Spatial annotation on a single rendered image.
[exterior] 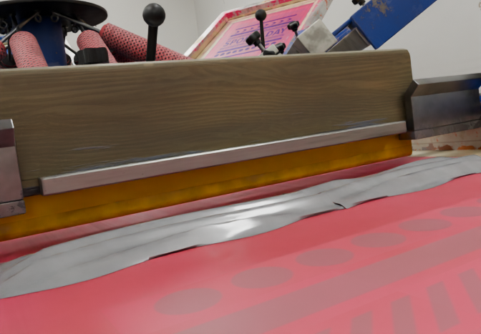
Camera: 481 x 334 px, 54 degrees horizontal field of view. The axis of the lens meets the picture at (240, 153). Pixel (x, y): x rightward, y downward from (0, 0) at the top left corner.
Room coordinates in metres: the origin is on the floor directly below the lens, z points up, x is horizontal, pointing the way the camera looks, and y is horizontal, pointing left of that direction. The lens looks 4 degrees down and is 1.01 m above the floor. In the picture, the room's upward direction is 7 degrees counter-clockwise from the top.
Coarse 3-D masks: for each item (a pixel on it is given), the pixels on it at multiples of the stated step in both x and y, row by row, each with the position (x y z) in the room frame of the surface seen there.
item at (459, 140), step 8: (480, 128) 0.47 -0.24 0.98; (440, 136) 0.51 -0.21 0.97; (448, 136) 0.50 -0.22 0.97; (456, 136) 0.49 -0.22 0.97; (464, 136) 0.48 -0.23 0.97; (472, 136) 0.47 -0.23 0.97; (480, 136) 0.47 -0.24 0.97; (416, 144) 0.54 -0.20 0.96; (424, 144) 0.53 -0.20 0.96; (432, 144) 0.52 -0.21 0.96; (440, 144) 0.51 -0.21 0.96; (448, 144) 0.50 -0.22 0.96; (456, 144) 0.49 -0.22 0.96; (464, 144) 0.48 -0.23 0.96; (472, 144) 0.47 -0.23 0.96; (480, 144) 0.47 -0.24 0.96
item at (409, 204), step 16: (400, 160) 0.46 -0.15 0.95; (416, 160) 0.45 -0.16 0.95; (320, 176) 0.42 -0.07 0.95; (336, 176) 0.41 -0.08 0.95; (352, 176) 0.40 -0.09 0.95; (464, 176) 0.33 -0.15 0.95; (480, 176) 0.32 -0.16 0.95; (240, 192) 0.39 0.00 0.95; (256, 192) 0.38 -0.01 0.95; (272, 192) 0.36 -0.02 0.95; (288, 192) 0.35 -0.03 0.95; (416, 192) 0.29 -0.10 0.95; (432, 192) 0.28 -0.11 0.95; (448, 192) 0.28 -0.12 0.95; (464, 192) 0.27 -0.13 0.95; (480, 192) 0.27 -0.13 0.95; (352, 208) 0.27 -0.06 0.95; (368, 208) 0.26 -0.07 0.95; (384, 208) 0.26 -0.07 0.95; (400, 208) 0.25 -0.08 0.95; (416, 208) 0.25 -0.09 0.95; (432, 208) 0.24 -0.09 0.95
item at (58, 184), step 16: (352, 128) 0.40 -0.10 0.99; (368, 128) 0.39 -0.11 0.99; (384, 128) 0.40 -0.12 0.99; (400, 128) 0.41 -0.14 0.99; (256, 144) 0.34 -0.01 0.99; (272, 144) 0.34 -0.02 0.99; (288, 144) 0.35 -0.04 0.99; (304, 144) 0.36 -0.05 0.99; (320, 144) 0.36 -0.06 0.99; (336, 144) 0.37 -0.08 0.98; (160, 160) 0.30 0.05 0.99; (176, 160) 0.31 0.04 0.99; (192, 160) 0.31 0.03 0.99; (208, 160) 0.32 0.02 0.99; (224, 160) 0.32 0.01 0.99; (240, 160) 0.33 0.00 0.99; (48, 176) 0.28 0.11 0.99; (64, 176) 0.27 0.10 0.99; (80, 176) 0.28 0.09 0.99; (96, 176) 0.28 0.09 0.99; (112, 176) 0.29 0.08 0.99; (128, 176) 0.29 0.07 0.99; (144, 176) 0.30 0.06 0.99; (48, 192) 0.27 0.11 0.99; (64, 192) 0.27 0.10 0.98
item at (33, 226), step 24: (288, 168) 0.38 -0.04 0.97; (312, 168) 0.39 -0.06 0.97; (336, 168) 0.40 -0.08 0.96; (168, 192) 0.33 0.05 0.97; (192, 192) 0.34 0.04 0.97; (216, 192) 0.34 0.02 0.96; (48, 216) 0.29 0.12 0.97; (72, 216) 0.30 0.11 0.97; (96, 216) 0.30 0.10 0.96; (120, 216) 0.31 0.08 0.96; (0, 240) 0.28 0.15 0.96
